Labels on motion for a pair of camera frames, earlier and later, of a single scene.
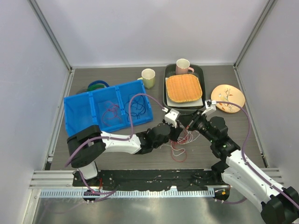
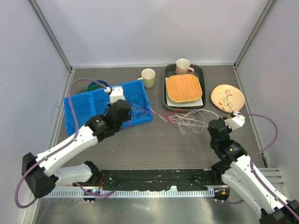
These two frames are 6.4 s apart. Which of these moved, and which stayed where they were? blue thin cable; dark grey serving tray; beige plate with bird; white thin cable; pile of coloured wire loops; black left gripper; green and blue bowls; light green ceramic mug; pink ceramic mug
Moved: pile of coloured wire loops; black left gripper; white thin cable
Stayed: green and blue bowls; dark grey serving tray; light green ceramic mug; blue thin cable; beige plate with bird; pink ceramic mug
